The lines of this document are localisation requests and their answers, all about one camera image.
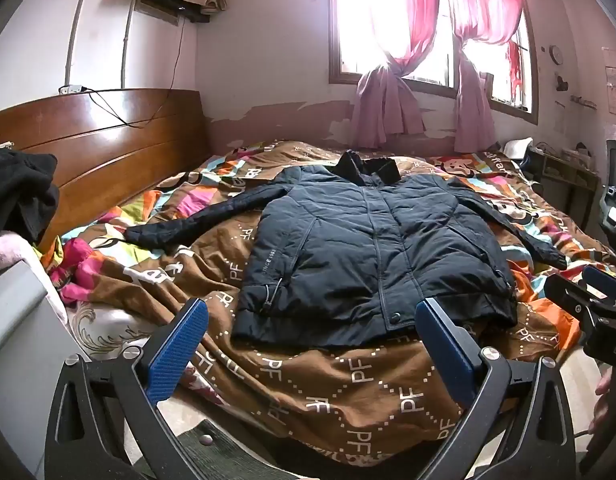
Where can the dark navy padded jacket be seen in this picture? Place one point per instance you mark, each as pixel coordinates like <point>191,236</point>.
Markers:
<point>363,250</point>

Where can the white power strip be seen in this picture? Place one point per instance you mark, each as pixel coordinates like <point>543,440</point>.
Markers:
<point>70,89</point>

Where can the white bag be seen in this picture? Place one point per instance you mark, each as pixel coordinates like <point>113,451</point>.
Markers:
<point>517,150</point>

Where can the pink curtain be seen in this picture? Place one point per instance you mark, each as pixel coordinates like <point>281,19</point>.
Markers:
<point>383,105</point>
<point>470,110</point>

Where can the round wall clock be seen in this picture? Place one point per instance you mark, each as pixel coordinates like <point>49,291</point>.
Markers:
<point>556,54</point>

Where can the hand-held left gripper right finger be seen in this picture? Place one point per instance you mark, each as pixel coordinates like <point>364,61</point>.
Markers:
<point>445,350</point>

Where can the white wall pipe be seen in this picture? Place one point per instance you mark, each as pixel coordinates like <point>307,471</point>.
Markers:
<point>76,20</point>
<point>127,40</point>

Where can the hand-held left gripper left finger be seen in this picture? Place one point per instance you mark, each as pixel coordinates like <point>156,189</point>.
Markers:
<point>180,350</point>

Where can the person's right hand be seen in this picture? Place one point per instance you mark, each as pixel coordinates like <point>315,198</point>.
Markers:
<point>603,405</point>

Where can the wall calendar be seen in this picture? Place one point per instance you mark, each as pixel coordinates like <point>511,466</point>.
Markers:
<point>614,85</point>

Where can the cluttered desk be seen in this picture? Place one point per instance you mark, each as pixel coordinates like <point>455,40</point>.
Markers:
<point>563,180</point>

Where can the dark wall shelf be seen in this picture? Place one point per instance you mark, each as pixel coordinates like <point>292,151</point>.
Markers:
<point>187,14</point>

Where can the brown printed blanket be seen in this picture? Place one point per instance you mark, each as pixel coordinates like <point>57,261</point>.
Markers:
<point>338,390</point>

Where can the wooden headboard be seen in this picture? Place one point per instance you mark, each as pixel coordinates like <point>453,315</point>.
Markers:
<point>112,135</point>

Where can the black clothing pile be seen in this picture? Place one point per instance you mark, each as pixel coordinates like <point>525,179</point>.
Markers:
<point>17,190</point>

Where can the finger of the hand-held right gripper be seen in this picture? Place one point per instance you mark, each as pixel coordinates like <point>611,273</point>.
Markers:
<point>573,297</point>
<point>605,285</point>

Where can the grey panel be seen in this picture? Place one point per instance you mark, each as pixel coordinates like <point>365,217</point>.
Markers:
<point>17,340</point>

